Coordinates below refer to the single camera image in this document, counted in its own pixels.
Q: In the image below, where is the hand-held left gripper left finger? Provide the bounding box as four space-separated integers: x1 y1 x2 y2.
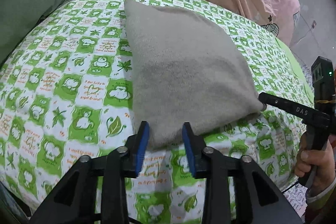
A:
30 121 150 224

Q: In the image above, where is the green pillow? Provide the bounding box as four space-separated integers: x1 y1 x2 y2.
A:
0 0 92 64

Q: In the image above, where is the person's right hand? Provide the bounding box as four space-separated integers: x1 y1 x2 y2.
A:
294 139 334 189

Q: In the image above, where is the person's right forearm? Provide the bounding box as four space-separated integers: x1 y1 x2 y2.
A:
304 182 336 216

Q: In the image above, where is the black cable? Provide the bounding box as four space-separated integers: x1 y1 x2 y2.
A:
282 181 301 194

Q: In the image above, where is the beige knit sweater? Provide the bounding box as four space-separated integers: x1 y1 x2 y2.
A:
123 0 265 150

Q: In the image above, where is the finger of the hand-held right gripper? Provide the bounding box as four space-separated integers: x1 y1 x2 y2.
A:
259 92 330 122

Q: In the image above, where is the plain light green sheet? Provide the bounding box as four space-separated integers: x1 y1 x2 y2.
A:
274 38 315 102

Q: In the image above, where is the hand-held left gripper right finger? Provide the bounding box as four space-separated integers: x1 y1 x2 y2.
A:
182 122 302 224

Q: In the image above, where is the green printed bed sheet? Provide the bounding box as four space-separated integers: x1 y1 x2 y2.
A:
0 0 315 224

